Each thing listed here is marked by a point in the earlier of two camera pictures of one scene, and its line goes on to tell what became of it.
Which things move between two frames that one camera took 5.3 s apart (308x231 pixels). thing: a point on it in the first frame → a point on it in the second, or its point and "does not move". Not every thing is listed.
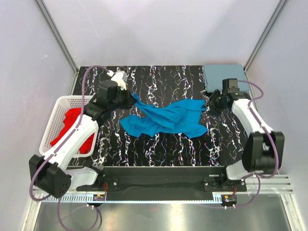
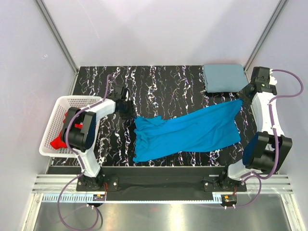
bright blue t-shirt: (184, 116) → (213, 128)
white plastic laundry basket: (56, 124) does not move
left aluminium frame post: (56, 32) does not move
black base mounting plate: (163, 183) does not move
